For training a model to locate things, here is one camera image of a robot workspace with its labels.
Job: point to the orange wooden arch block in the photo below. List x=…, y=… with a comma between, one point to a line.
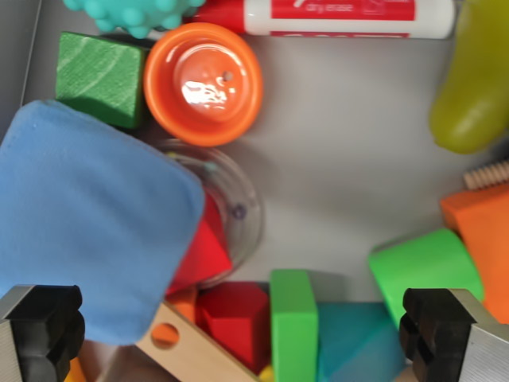
x=489, y=242

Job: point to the orange plastic cup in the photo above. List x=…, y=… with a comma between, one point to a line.
x=203, y=83

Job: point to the ridged natural wooden block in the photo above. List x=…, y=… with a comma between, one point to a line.
x=487, y=175

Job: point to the bright green wooden cylinder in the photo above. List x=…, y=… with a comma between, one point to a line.
x=421, y=266

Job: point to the bright green flat block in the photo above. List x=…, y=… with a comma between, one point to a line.
x=292, y=326

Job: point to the dark red wooden block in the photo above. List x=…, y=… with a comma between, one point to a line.
x=234, y=318

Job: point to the olive green toy pear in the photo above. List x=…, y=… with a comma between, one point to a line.
x=473, y=99

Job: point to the blue cloth bean bag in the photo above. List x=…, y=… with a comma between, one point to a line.
x=87, y=215

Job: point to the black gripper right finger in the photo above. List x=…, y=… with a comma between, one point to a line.
x=437, y=338

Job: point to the red dry erase marker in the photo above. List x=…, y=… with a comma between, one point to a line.
x=338, y=18

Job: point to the dark green wooden cube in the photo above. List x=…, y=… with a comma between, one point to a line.
x=99, y=79

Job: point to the wooden strip with holes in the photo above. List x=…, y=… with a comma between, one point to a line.
x=199, y=358

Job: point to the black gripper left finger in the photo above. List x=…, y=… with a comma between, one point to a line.
x=40, y=338

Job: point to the red wooden cube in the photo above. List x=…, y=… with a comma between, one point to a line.
x=207, y=254

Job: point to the teal wooden block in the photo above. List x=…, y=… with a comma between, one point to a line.
x=358, y=346

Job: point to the gray plastic bin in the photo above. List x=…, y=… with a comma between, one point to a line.
x=338, y=119

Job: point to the teal bumpy rubber ball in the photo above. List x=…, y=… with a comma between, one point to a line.
x=135, y=14

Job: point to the small orange wooden block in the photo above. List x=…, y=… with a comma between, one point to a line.
x=183, y=304

